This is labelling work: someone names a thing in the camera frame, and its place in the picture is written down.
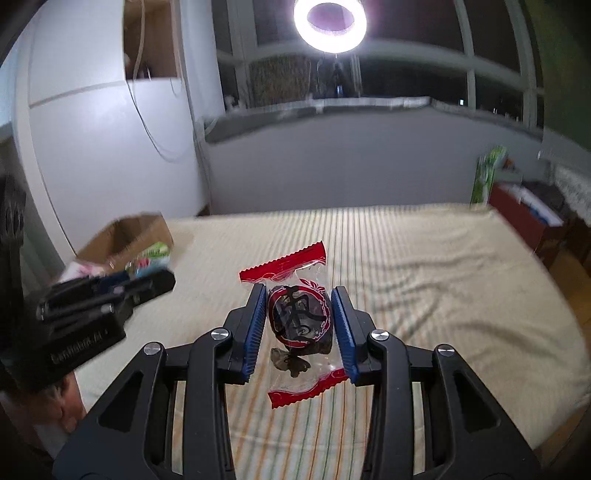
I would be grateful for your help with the striped bed sheet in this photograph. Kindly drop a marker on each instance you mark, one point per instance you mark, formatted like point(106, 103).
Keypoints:
point(415, 277)

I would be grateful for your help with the white lace cloth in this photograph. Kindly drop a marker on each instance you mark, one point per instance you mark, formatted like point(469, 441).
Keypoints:
point(575, 189)

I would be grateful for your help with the green roller blind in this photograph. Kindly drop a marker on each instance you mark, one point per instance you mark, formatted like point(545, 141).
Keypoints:
point(568, 69)

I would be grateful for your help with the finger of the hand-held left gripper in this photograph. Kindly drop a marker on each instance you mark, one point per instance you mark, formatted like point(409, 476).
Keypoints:
point(147, 288)
point(92, 285)

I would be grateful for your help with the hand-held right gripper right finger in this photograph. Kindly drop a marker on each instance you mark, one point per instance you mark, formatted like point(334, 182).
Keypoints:
point(345, 332)

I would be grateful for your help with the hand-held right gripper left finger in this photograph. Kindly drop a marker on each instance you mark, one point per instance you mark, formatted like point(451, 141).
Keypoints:
point(254, 332)

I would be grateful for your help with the red cabinet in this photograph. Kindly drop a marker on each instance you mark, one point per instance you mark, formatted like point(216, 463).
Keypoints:
point(521, 217)

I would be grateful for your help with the red clear candy packet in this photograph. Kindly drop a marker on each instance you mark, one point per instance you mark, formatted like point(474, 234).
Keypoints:
point(295, 318)

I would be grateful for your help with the cardboard box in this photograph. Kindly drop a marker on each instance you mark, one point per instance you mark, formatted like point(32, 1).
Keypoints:
point(134, 233)

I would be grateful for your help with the green paper bag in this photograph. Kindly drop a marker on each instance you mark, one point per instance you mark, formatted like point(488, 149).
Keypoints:
point(487, 175)

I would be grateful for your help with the person's left hand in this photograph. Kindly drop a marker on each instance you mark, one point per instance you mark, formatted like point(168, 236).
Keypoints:
point(62, 404)

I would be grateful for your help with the light green snack packet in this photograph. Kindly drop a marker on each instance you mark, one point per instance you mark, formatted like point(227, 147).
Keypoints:
point(157, 251)

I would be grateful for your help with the white framed window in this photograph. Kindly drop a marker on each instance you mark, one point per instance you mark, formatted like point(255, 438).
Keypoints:
point(415, 18)

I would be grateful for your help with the leopard print cushion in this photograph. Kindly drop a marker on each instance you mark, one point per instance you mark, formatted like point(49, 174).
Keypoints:
point(277, 78)

